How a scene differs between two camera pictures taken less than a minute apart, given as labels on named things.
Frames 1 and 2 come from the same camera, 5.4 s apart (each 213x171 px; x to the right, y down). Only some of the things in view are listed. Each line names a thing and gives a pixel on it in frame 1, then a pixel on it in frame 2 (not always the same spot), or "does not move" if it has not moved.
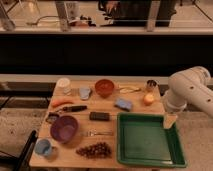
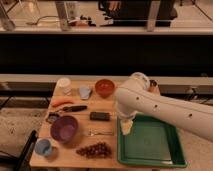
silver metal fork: [94, 133] does not move
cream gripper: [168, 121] → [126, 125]
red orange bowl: [104, 88] does not move
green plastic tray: [142, 140] does not move
